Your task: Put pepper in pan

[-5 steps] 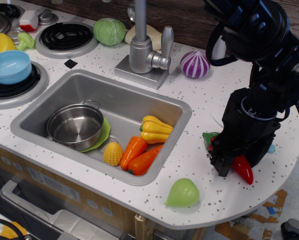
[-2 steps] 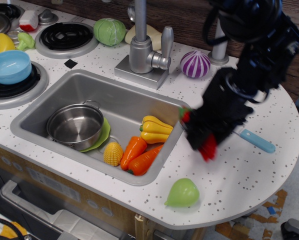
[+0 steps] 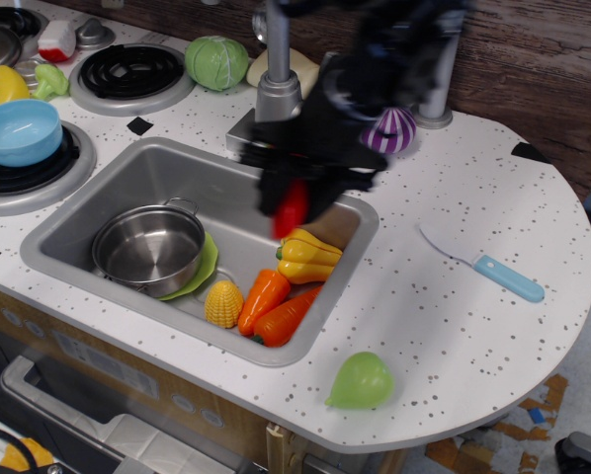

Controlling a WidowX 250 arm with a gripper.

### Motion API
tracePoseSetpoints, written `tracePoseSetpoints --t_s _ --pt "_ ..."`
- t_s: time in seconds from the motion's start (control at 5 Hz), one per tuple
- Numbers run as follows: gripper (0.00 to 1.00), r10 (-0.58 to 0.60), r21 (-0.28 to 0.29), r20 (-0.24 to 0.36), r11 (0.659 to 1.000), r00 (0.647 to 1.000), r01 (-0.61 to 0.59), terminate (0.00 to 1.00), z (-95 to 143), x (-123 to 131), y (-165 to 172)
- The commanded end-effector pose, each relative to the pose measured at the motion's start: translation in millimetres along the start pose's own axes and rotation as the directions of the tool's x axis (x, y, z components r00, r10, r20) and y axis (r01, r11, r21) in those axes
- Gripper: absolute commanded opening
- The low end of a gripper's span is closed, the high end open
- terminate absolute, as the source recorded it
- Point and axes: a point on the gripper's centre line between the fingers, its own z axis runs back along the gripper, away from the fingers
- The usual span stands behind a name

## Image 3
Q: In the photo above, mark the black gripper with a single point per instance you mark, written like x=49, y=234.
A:
x=322, y=144

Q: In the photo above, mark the red toy chili pepper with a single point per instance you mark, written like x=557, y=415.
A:
x=292, y=210

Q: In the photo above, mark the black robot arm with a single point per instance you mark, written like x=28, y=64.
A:
x=392, y=62

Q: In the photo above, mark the yellow toy bell pepper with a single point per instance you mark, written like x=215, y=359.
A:
x=303, y=258

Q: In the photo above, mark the small steel pan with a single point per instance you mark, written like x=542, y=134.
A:
x=154, y=249

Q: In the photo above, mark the silver toy faucet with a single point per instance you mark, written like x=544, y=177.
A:
x=278, y=92

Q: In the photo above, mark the upper orange toy carrot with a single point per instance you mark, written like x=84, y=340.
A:
x=268, y=291

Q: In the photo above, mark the orange toy carrot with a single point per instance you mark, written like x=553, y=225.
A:
x=277, y=327
x=268, y=291

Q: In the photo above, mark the green plastic plate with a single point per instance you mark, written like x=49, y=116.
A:
x=206, y=268

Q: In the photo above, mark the purple striped toy onion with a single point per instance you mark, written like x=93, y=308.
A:
x=393, y=132

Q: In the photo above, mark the cream toy potato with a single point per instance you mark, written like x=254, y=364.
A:
x=305, y=69

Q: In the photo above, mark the yellow toy corn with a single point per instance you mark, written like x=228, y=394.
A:
x=224, y=304

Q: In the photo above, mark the lower orange toy carrot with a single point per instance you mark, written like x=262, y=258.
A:
x=277, y=327

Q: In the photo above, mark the green toy cabbage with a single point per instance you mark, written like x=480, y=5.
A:
x=216, y=62

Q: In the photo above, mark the grey metal pole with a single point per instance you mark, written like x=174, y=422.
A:
x=433, y=112

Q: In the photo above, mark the black tape by burner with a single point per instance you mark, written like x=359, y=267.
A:
x=139, y=126

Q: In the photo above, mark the steel sink basin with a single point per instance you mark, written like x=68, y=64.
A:
x=153, y=170

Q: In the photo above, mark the green toy pear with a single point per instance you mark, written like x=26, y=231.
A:
x=363, y=382

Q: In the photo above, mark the white blue toy knife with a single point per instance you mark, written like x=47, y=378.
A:
x=483, y=264

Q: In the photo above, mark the back right stove burner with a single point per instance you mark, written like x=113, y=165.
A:
x=127, y=80

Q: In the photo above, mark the stove burner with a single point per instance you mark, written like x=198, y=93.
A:
x=29, y=188
x=27, y=25
x=127, y=80

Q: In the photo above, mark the black tape right edge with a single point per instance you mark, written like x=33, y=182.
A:
x=528, y=151

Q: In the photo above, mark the grey stove knob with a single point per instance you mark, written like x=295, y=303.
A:
x=93, y=35

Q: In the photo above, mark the green toy broccoli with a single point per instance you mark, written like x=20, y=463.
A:
x=51, y=82

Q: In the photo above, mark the red white toy piece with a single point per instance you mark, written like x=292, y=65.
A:
x=57, y=42

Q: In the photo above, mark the blue plastic bowl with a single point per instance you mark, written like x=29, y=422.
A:
x=30, y=131

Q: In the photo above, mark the front left stove burner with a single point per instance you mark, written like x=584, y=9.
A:
x=29, y=188

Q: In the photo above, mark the yellow toy banana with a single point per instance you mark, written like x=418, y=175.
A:
x=12, y=85

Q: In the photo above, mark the back left stove burner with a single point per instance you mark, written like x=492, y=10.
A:
x=27, y=25

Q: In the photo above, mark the yellow object bottom left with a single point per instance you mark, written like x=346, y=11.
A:
x=14, y=459

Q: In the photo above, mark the oven door handle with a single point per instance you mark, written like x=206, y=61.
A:
x=123, y=438

